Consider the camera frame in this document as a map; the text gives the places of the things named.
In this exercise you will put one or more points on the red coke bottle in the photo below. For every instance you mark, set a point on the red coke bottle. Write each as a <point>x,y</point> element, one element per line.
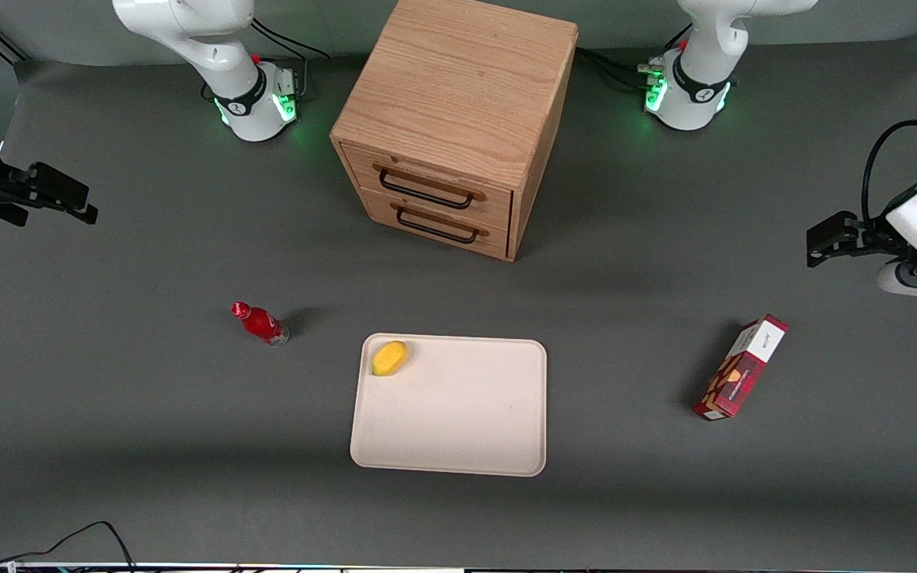
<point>263,325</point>

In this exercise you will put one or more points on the wooden two-drawer cabinet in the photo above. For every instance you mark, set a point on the wooden two-drawer cabinet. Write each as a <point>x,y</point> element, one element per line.
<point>458,87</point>

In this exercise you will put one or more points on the red plaid cookie box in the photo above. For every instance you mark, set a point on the red plaid cookie box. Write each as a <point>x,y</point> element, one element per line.
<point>741,370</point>

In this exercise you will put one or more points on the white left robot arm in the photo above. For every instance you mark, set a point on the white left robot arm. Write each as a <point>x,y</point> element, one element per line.
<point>697,79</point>

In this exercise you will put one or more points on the yellow lemon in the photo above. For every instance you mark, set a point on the yellow lemon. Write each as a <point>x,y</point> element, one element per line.
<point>389,358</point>

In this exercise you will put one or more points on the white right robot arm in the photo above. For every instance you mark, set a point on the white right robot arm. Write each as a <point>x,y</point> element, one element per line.
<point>228,64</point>

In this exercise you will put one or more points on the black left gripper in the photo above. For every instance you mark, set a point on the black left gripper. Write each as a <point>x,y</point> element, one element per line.
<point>871,235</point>

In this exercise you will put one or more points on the cream plastic tray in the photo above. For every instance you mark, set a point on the cream plastic tray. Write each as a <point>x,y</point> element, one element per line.
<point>458,414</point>

